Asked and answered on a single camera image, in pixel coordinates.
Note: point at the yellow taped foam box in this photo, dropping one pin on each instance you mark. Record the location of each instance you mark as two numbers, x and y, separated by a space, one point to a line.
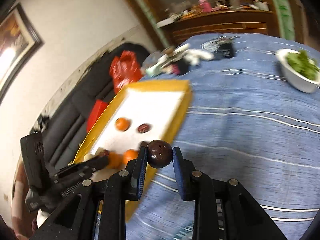
161 103

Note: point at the blue plaid tablecloth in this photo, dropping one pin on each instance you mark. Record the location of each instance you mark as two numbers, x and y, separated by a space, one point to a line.
247 122

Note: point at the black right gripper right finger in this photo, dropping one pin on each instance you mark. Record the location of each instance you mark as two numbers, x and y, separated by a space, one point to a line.
183 170

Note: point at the framed wall picture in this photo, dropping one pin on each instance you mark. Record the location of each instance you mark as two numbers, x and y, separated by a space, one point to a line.
19 42

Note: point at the wooden sideboard counter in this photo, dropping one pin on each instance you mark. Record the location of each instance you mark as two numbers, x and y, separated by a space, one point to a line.
222 22

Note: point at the white plush toy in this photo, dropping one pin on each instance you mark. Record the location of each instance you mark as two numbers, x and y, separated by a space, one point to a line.
177 61

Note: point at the red plastic bag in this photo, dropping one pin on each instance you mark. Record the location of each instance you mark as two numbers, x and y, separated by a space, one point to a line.
124 69

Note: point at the dark plum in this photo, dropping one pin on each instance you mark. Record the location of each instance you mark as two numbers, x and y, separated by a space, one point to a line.
159 154

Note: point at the green lettuce leaves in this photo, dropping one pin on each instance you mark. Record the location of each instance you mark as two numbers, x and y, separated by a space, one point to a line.
303 65

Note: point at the small black box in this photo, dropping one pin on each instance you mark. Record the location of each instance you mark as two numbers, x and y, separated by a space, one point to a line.
226 49

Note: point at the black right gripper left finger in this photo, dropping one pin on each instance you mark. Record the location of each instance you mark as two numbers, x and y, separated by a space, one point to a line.
138 175

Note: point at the red jujube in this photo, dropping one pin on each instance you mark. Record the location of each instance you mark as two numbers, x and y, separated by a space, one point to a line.
104 157
143 128

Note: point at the red gift box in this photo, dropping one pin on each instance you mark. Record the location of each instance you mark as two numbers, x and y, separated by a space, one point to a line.
96 112

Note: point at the black sofa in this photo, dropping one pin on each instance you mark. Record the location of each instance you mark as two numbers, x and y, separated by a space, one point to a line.
63 133

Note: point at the white bowl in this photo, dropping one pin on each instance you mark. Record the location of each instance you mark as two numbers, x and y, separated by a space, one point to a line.
295 79

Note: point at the pink bottle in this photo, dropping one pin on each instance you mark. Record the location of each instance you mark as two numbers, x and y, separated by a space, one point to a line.
205 6

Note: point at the orange mandarin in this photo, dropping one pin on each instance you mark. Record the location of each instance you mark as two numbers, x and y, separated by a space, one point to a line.
129 155
114 160
122 124

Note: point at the white gloved left hand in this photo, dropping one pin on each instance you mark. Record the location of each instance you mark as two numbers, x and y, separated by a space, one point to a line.
39 220

